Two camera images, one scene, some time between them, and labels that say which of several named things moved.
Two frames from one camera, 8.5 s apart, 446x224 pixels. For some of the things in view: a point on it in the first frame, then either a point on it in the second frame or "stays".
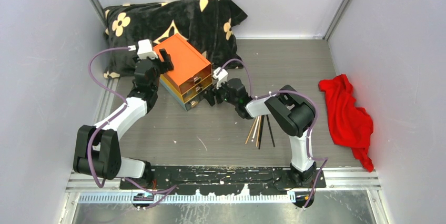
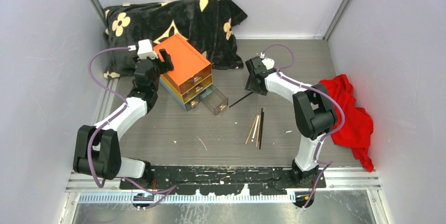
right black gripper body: (222, 94) to (251, 87)
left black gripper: (166, 67) stays
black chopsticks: (262, 117) stays
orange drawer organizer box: (192, 74) stays
